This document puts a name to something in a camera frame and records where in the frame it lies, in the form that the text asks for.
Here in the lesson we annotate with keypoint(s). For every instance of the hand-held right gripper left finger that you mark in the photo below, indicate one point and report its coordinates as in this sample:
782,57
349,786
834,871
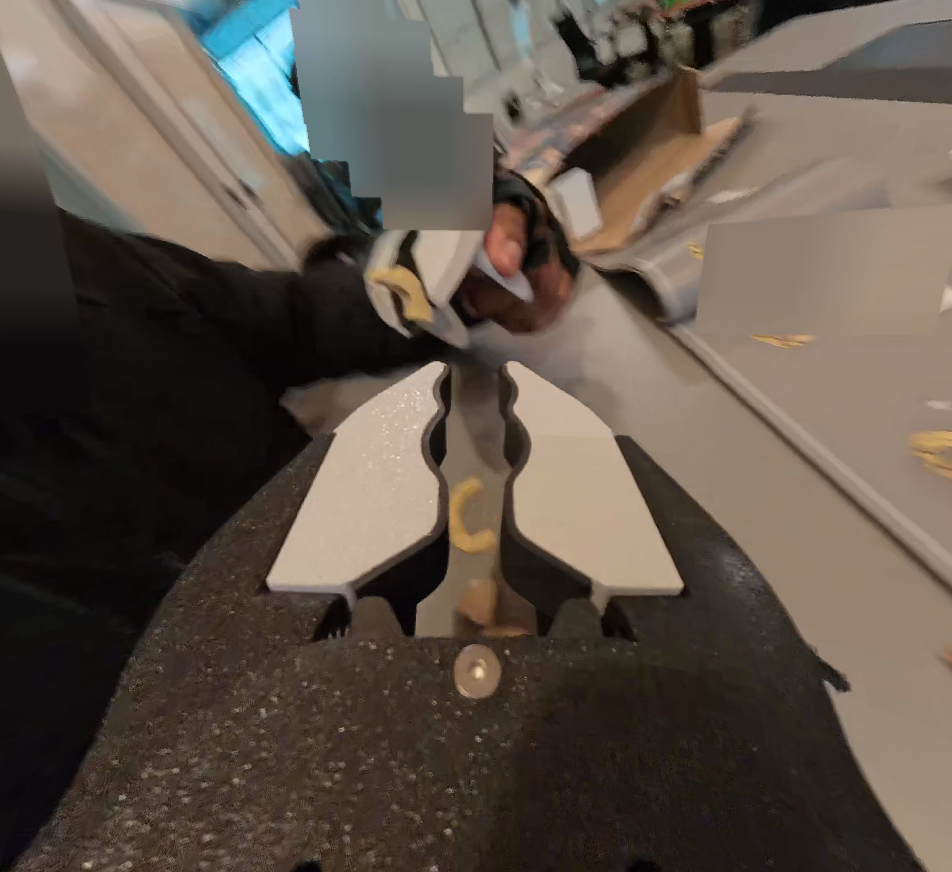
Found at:
357,508

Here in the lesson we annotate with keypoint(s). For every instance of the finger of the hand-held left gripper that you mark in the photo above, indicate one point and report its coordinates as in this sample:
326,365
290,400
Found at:
461,255
424,329

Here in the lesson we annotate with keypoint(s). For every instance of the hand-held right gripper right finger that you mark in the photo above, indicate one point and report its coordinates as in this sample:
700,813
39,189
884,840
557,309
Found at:
595,508

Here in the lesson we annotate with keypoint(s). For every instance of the person's left forearm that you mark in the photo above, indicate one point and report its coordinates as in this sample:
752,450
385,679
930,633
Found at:
268,322

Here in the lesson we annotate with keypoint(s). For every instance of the person's left hand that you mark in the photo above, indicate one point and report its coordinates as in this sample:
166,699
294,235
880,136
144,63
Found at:
513,255

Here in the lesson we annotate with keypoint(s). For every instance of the brown cardboard piece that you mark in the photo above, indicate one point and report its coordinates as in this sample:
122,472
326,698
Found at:
655,158

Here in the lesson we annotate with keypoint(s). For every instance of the tan quarter-round brick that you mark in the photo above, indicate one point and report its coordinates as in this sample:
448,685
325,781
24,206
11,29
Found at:
479,608

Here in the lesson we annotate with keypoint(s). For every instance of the grey instruction booklet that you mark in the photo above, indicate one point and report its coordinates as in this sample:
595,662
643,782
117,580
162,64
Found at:
833,367

